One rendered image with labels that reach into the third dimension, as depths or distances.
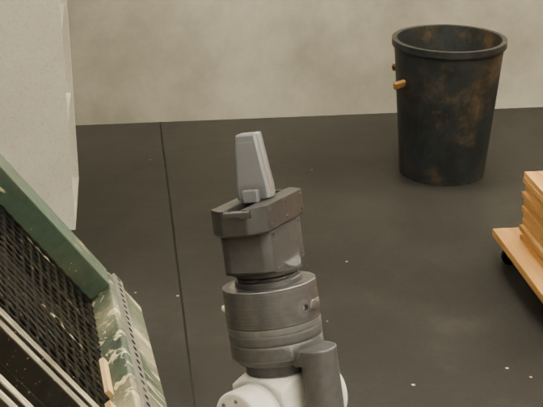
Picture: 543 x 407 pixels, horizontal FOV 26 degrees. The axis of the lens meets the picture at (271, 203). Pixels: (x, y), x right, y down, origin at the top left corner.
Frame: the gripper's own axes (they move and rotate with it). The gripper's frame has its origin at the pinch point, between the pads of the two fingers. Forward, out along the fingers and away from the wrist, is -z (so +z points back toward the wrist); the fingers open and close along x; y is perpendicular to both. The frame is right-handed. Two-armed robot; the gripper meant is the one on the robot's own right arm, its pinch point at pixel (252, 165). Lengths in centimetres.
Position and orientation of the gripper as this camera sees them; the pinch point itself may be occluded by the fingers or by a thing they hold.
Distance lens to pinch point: 108.0
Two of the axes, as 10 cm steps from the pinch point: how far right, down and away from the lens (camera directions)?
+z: 1.4, 9.8, 1.4
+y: -9.2, 0.7, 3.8
